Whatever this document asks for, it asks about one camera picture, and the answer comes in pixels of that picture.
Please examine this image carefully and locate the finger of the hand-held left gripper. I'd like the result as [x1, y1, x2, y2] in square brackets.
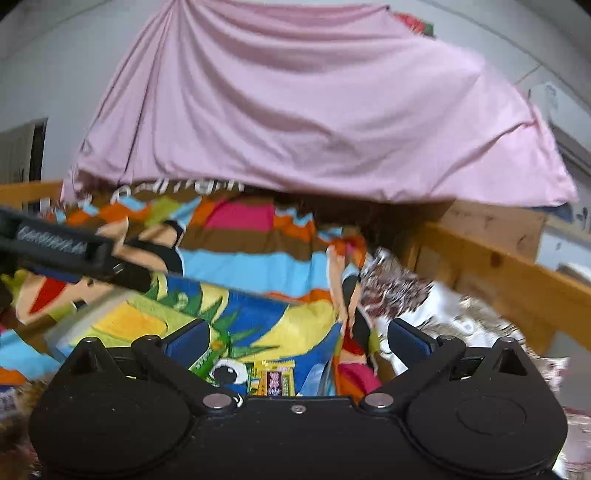
[108, 256, 155, 294]

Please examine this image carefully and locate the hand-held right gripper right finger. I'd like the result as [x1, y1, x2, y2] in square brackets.
[358, 318, 532, 411]

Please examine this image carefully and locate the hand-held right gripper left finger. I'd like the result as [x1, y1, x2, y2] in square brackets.
[60, 318, 241, 414]

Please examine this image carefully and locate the yellow snack packet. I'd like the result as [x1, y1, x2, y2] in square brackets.
[252, 357, 296, 398]

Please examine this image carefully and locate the grey shallow tray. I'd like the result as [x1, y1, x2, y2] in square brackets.
[44, 272, 375, 400]

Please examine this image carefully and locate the floral patterned cloth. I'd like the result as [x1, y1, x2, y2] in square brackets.
[360, 247, 591, 480]

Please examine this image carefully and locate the grey door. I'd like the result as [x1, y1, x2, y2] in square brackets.
[0, 117, 49, 185]

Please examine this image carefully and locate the colourful printed blanket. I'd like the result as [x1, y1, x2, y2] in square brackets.
[0, 185, 384, 402]

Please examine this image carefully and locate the plywood board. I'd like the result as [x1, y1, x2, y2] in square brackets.
[434, 198, 548, 268]

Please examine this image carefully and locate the pink bed sheet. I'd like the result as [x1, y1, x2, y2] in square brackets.
[62, 0, 580, 208]

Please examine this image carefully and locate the white air conditioner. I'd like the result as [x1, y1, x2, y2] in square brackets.
[526, 83, 591, 162]

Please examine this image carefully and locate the wooden bed frame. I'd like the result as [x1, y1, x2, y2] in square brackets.
[0, 180, 591, 356]

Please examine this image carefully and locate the red green wall decoration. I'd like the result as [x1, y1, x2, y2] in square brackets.
[392, 11, 437, 40]

